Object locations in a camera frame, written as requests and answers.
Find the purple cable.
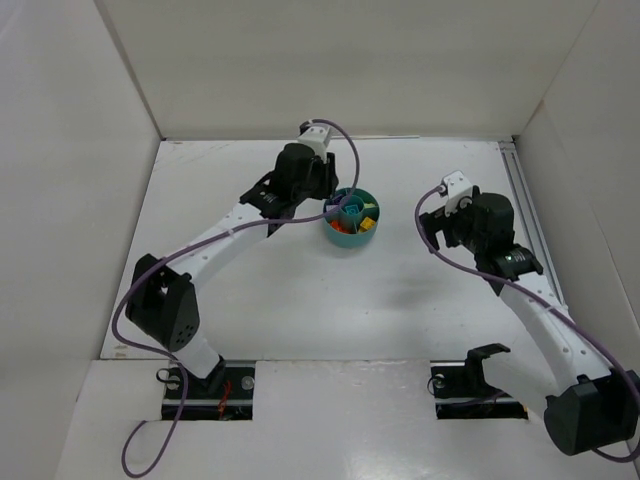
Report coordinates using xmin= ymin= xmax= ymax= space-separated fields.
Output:
xmin=414 ymin=185 xmax=640 ymax=461
xmin=110 ymin=118 xmax=361 ymax=476

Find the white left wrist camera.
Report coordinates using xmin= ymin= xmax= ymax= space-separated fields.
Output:
xmin=297 ymin=120 xmax=332 ymax=156

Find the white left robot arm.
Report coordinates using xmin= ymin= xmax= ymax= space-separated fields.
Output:
xmin=124 ymin=142 xmax=338 ymax=391

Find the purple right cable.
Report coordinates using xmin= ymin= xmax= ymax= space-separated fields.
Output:
xmin=414 ymin=185 xmax=640 ymax=461

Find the lavender lego brick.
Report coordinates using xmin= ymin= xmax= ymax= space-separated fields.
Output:
xmin=324 ymin=199 xmax=340 ymax=212

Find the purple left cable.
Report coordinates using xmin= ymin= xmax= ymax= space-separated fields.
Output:
xmin=110 ymin=118 xmax=361 ymax=476

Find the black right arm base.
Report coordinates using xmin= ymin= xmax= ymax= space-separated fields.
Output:
xmin=427 ymin=343 xmax=529 ymax=420

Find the orange teardrop lego plate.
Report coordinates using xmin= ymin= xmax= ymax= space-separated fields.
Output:
xmin=329 ymin=220 xmax=357 ymax=235

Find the yellow orange lego brick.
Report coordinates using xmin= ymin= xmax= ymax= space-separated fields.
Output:
xmin=358 ymin=217 xmax=376 ymax=233

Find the teal round divided container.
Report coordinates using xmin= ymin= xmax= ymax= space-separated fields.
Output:
xmin=321 ymin=188 xmax=381 ymax=249

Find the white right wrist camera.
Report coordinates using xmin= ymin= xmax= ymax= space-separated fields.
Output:
xmin=440 ymin=170 xmax=474 ymax=217

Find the teal flower lego piece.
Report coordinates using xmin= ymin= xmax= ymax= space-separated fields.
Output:
xmin=342 ymin=196 xmax=364 ymax=217

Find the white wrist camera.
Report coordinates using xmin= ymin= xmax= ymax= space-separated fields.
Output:
xmin=297 ymin=120 xmax=332 ymax=156
xmin=440 ymin=170 xmax=474 ymax=217

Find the aluminium rail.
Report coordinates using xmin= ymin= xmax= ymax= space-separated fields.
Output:
xmin=498 ymin=140 xmax=567 ymax=306

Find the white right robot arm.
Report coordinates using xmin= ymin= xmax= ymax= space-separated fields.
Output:
xmin=414 ymin=184 xmax=639 ymax=463

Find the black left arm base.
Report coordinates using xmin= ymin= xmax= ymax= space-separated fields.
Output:
xmin=156 ymin=361 xmax=256 ymax=421

